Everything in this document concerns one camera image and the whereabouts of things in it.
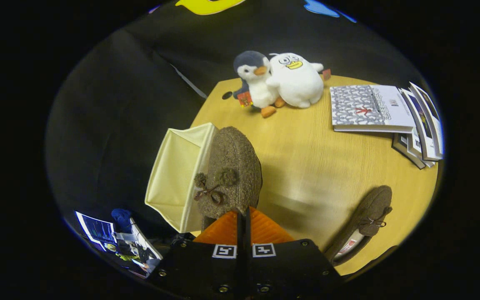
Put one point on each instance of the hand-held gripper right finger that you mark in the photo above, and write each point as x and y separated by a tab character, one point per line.
290	268

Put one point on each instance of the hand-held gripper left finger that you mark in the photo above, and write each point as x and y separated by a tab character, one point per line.
206	271

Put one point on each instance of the cream fabric storage box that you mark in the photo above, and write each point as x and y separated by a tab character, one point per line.
173	175

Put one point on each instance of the brown fuzzy shoe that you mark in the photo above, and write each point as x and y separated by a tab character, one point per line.
373	204
236	154

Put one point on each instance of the blue printed poster sheet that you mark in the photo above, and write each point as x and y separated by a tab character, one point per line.
96	229

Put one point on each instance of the dark grey cover book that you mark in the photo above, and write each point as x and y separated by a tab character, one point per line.
402	146

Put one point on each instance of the grey patterned cover book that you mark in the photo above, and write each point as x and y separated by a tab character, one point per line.
361	108

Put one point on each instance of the white paperback book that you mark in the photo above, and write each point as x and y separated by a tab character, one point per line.
416	146

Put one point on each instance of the white duck plush toy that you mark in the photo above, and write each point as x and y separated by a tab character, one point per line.
296	85

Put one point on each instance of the grey penguin plush toy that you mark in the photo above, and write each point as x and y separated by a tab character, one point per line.
256	87

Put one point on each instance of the white book blue picture cover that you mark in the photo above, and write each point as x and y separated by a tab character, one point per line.
421	121

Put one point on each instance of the white book dark photo cover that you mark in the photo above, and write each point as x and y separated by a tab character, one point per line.
435	121

